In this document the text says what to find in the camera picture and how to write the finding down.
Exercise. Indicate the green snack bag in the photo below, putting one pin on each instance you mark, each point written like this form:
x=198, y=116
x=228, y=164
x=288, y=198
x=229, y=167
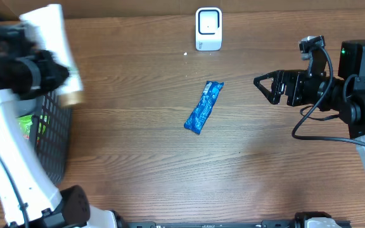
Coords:
x=25, y=123

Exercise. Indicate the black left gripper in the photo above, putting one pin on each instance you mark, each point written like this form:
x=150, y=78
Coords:
x=56, y=75

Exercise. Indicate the grey plastic basket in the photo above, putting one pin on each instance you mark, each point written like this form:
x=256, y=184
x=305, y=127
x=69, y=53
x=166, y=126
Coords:
x=51, y=148

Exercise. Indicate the white cream tube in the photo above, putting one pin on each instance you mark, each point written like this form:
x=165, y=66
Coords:
x=49, y=29

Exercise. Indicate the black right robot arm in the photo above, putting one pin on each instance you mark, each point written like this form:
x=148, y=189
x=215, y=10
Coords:
x=345, y=92

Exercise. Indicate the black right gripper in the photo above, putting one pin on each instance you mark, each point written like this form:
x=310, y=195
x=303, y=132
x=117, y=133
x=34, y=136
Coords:
x=292, y=78

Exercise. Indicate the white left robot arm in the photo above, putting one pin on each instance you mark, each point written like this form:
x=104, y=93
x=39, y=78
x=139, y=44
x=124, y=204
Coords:
x=28, y=196

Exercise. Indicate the blue snack wrapper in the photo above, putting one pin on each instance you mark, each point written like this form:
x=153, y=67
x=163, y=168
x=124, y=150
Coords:
x=202, y=111

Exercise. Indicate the white barcode scanner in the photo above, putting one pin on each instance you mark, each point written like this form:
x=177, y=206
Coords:
x=208, y=29

